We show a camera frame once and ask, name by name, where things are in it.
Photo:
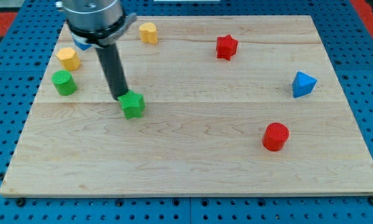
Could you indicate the yellow hexagon block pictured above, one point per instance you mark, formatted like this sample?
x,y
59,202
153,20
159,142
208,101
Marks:
x,y
68,58

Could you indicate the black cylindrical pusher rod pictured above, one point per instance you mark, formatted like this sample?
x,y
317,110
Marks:
x,y
112,68

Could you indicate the green star block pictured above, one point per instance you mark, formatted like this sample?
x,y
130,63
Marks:
x,y
132,104

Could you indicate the red cylinder block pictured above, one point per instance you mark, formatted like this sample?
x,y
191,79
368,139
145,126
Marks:
x,y
275,136

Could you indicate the yellow heart block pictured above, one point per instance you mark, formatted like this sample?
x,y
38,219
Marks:
x,y
148,33

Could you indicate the green cylinder block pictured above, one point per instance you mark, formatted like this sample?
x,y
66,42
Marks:
x,y
64,83

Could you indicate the blue block behind arm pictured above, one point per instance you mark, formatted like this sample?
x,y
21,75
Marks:
x,y
81,45

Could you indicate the red star block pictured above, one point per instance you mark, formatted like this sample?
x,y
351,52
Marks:
x,y
226,47

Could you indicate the wooden board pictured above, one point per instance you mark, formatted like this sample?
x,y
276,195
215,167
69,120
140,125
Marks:
x,y
205,117

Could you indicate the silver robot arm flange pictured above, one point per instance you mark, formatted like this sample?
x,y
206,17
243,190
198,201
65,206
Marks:
x,y
96,22

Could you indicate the blue pyramid block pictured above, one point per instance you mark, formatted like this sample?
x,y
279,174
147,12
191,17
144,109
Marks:
x,y
303,84

